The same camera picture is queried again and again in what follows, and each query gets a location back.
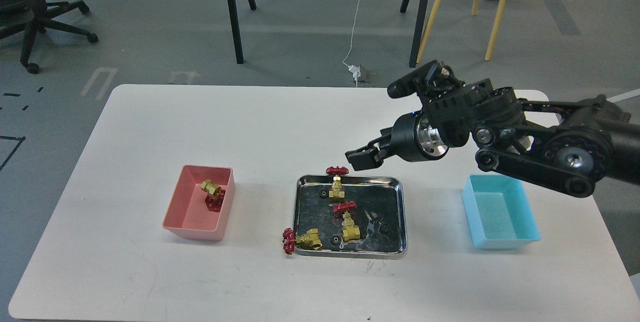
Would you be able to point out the pink plastic box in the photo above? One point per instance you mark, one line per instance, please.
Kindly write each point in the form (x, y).
(187, 215)

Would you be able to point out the brass valve top red handle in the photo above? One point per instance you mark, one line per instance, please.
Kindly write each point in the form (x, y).
(337, 191)

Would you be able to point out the black office chair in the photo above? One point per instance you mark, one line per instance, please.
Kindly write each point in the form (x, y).
(43, 19)

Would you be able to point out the brass valve red handle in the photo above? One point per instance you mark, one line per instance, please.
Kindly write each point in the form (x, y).
(337, 191)
(214, 197)
(309, 240)
(350, 231)

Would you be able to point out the small black gear bottom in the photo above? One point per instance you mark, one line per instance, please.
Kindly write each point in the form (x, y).
(335, 240)

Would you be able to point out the stainless steel tray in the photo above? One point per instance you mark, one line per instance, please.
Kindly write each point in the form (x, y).
(379, 201)

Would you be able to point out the blue plastic box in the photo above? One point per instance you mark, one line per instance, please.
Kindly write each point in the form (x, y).
(498, 212)

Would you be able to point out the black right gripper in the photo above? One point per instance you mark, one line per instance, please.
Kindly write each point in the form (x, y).
(412, 138)

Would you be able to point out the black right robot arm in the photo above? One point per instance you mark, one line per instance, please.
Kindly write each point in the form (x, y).
(567, 147)

